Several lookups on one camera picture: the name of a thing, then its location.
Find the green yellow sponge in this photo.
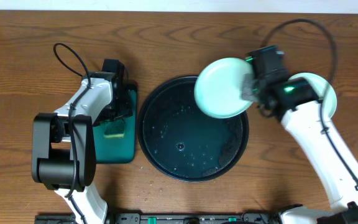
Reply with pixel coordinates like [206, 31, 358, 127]
[104, 119, 126, 139]

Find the mint plate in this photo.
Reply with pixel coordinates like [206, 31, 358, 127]
[290, 72, 337, 118]
[194, 57, 254, 119]

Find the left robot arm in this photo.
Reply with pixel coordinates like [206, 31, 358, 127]
[31, 71, 137, 223]

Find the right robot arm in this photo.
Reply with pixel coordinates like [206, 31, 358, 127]
[268, 73, 358, 223]

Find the rectangular black green tray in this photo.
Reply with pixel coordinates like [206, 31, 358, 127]
[93, 83, 137, 164]

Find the round black tray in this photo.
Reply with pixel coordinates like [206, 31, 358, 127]
[137, 76, 249, 182]

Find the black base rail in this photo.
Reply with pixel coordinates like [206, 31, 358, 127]
[34, 212, 281, 224]

